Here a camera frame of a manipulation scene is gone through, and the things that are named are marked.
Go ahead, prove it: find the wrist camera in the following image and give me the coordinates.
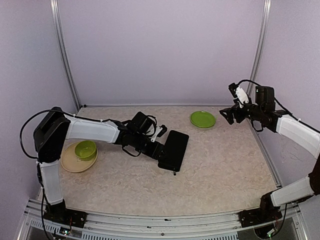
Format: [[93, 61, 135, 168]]
[[228, 83, 251, 109], [150, 124, 168, 142]]

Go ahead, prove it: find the front aluminium rail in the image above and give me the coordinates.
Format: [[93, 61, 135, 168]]
[[13, 193, 312, 240]]

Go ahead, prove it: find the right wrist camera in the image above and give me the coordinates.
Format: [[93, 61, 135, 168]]
[[228, 83, 251, 109]]

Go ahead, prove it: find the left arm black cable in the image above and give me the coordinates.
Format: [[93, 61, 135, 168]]
[[19, 109, 66, 160]]

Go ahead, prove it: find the green plate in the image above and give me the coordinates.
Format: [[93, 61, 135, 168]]
[[190, 111, 216, 128]]

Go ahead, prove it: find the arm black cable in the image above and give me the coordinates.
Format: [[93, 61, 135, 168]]
[[237, 79, 320, 133], [19, 109, 66, 160]]

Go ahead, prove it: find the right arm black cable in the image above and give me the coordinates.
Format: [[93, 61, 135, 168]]
[[237, 79, 320, 133]]

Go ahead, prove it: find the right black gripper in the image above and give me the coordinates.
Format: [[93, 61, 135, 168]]
[[220, 98, 265, 124]]

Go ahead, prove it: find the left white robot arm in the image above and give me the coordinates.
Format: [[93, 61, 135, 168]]
[[33, 106, 167, 223]]

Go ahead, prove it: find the right aluminium frame post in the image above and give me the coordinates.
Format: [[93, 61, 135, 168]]
[[246, 0, 272, 97]]

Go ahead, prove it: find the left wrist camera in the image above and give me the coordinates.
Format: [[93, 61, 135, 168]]
[[150, 124, 168, 142]]

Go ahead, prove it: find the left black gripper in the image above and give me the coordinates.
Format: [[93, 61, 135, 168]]
[[131, 131, 168, 159]]

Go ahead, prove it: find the aluminium frame post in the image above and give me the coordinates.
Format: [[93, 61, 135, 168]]
[[246, 0, 272, 97], [50, 0, 82, 111]]

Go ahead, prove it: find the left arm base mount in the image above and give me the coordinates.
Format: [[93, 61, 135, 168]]
[[43, 200, 88, 228]]

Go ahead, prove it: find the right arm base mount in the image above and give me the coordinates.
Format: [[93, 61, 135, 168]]
[[238, 207, 283, 228]]

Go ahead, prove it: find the black tool pouch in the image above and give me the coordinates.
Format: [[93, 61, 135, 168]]
[[157, 130, 189, 172]]

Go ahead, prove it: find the left aluminium frame post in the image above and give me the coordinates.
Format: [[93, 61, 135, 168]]
[[50, 0, 82, 111]]

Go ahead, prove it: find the beige plate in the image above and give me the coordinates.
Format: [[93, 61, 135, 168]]
[[60, 142, 98, 173]]

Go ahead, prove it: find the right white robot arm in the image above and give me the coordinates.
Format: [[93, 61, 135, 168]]
[[219, 83, 320, 222]]

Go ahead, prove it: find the green bowl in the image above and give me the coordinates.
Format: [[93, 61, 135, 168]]
[[74, 140, 97, 161]]

